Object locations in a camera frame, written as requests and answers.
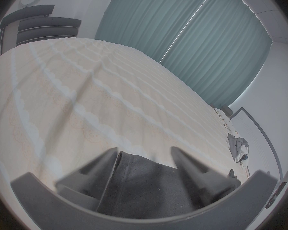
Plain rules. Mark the black dressing table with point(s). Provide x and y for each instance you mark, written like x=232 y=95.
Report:
x=31 y=12

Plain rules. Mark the white printed pillow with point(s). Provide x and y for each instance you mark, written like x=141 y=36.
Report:
x=224 y=120

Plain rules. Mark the pile of clothes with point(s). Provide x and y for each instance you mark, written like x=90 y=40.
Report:
x=237 y=147

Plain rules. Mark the black chest of drawers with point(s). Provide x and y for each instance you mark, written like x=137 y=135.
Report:
x=48 y=30

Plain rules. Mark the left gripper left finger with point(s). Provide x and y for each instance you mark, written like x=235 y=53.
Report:
x=91 y=178

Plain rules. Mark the black T-shirt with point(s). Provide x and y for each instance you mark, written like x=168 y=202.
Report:
x=146 y=188

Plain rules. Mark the grey bedside table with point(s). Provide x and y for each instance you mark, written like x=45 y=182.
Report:
x=226 y=110

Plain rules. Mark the blue-green curtain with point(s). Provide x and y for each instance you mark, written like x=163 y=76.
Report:
x=148 y=18
x=225 y=49

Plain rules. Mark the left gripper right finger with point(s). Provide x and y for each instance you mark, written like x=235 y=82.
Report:
x=199 y=183

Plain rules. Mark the bed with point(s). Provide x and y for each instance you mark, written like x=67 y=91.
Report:
x=110 y=99

